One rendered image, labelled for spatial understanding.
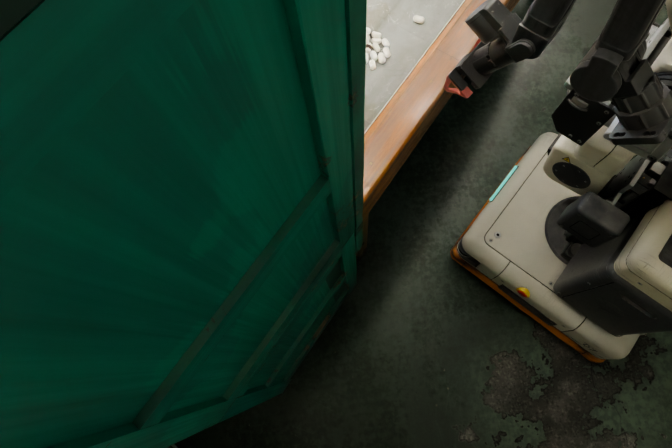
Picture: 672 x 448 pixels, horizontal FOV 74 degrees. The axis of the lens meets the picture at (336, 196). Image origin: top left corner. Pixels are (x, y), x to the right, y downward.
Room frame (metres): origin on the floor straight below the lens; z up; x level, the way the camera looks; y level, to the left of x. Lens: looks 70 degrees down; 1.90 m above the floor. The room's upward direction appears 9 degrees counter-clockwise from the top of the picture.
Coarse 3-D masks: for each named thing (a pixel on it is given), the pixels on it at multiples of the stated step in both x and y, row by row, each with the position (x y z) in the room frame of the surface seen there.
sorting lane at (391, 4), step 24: (384, 0) 1.05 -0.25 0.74; (408, 0) 1.04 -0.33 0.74; (432, 0) 1.03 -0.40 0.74; (456, 0) 1.01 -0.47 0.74; (384, 24) 0.96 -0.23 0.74; (408, 24) 0.95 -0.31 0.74; (432, 24) 0.93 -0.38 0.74; (408, 48) 0.86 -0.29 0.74; (384, 72) 0.79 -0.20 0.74; (408, 72) 0.77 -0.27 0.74; (384, 96) 0.70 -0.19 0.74
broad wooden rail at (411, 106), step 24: (480, 0) 0.97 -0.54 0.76; (504, 0) 0.96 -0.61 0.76; (456, 24) 0.90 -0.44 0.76; (432, 48) 0.84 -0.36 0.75; (456, 48) 0.81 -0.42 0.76; (432, 72) 0.74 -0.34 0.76; (408, 96) 0.68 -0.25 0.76; (432, 96) 0.66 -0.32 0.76; (384, 120) 0.61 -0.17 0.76; (408, 120) 0.60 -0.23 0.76; (432, 120) 0.66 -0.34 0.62; (384, 144) 0.54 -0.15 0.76; (408, 144) 0.54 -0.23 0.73; (384, 168) 0.47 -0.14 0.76
